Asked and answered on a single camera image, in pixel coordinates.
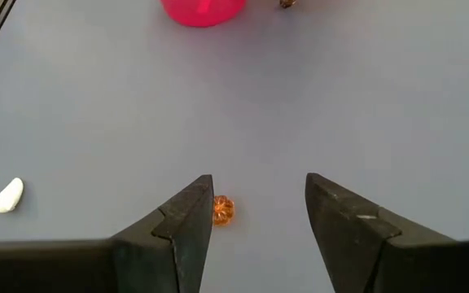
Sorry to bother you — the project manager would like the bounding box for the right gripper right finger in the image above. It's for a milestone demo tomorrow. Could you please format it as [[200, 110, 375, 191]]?
[[305, 173, 469, 293]]

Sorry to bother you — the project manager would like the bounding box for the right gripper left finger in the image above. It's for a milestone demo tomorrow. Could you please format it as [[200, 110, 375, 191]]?
[[0, 174, 215, 293]]

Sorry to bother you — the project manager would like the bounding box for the orange translucent pumpkin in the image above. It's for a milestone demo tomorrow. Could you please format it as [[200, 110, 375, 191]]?
[[213, 195, 235, 227]]

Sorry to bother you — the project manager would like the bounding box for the white plastic ghost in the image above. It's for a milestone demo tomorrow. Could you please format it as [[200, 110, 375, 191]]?
[[0, 177, 25, 214]]

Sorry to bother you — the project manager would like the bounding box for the grey-blue table mat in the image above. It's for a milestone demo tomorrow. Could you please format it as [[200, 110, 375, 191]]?
[[0, 0, 469, 293]]

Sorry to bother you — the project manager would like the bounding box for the pink plastic bowl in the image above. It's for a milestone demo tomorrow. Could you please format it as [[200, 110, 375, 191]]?
[[160, 0, 247, 28]]

